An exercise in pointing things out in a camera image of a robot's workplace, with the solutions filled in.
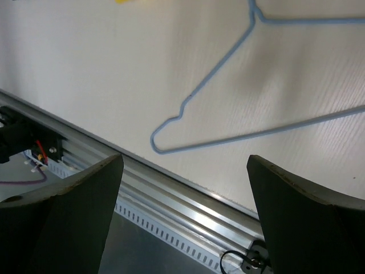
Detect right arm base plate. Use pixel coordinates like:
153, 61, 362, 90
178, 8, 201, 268
219, 239, 271, 274

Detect aluminium rail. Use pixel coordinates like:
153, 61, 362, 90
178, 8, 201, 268
1, 92, 263, 261

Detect blue hanger of olive shorts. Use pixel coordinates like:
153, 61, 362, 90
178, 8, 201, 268
149, 1, 364, 155

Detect yellow shorts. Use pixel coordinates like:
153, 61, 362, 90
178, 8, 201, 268
115, 0, 136, 5

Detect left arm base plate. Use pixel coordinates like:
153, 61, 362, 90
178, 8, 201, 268
1, 106, 63, 164

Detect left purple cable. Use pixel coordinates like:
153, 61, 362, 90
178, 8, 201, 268
0, 168, 48, 187

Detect slotted cable duct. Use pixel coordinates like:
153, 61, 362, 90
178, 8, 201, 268
24, 151, 249, 274

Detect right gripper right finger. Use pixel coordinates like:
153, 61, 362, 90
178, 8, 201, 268
246, 155, 364, 273

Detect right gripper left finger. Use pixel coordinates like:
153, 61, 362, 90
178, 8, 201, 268
1, 154, 124, 273

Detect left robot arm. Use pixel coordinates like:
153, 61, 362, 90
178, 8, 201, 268
1, 127, 10, 164

